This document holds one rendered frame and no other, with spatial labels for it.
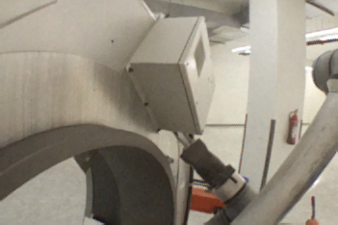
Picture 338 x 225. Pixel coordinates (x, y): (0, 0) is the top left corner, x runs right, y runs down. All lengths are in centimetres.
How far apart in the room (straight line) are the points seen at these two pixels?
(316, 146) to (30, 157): 47
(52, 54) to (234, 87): 1083
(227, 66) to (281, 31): 761
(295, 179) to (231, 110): 1061
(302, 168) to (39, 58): 48
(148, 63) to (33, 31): 24
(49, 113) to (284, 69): 327
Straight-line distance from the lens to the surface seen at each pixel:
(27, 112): 30
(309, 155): 47
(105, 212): 109
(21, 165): 25
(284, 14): 361
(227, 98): 1086
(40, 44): 31
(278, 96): 332
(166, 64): 42
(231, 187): 61
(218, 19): 610
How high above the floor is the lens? 163
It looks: 3 degrees down
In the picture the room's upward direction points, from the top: 4 degrees clockwise
